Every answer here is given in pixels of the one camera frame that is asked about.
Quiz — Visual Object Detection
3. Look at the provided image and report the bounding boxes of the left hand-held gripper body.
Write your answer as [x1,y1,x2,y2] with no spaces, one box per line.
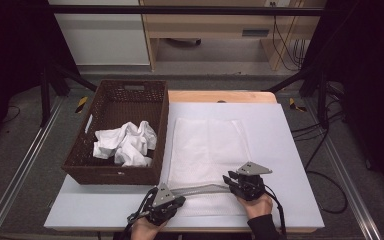
[126,182,181,227]

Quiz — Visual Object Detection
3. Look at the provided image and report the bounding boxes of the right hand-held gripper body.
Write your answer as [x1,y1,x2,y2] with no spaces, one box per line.
[229,161,274,202]

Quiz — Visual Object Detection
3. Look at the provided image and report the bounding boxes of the white shirt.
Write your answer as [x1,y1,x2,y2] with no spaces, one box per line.
[92,120,158,168]

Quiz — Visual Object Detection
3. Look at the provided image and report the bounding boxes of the brown woven basket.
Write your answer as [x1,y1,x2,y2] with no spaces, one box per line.
[61,78,170,186]

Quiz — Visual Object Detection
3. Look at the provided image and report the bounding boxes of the person's right hand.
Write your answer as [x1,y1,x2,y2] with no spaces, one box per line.
[235,192,274,220]

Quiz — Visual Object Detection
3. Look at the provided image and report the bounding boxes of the person's left hand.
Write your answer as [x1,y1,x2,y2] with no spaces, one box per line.
[130,217,168,240]

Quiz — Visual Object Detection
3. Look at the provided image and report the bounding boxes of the white quilted table cover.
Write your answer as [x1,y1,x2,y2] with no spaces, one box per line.
[44,102,325,231]

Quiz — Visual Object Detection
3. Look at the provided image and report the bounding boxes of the yellow black tape strip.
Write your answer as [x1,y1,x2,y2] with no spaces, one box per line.
[288,97,308,113]
[74,96,90,114]

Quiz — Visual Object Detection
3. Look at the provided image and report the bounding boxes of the black metal stand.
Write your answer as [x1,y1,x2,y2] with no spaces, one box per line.
[265,64,331,130]
[39,61,98,128]

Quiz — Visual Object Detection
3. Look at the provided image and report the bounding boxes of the beige wooden desk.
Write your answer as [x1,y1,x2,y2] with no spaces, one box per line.
[139,0,328,72]

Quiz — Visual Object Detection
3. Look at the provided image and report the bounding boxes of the white cabinet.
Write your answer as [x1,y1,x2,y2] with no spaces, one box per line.
[48,0,151,66]

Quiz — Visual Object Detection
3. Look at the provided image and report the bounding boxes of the black curtain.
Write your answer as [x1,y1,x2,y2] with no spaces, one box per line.
[0,0,78,151]
[299,0,384,194]

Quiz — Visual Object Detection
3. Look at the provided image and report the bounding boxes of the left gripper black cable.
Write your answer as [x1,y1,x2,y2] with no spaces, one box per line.
[121,187,159,240]

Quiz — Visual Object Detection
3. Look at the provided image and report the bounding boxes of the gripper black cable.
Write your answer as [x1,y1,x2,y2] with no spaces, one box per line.
[121,187,159,240]
[263,184,288,238]

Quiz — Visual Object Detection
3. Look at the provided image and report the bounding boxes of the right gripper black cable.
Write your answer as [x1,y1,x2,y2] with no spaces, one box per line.
[263,184,288,238]

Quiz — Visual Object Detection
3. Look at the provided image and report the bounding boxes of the black floor cables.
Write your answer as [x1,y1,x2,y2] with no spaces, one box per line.
[291,83,349,215]

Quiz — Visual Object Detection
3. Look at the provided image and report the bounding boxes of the aluminium floor rail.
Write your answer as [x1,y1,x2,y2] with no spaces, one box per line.
[304,99,384,240]
[0,96,65,240]

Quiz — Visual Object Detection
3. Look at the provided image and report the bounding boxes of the black desk cables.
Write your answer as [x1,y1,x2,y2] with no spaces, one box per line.
[270,1,308,72]

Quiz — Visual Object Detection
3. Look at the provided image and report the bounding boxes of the black horizontal frame bar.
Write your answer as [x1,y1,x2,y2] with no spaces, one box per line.
[46,4,326,17]

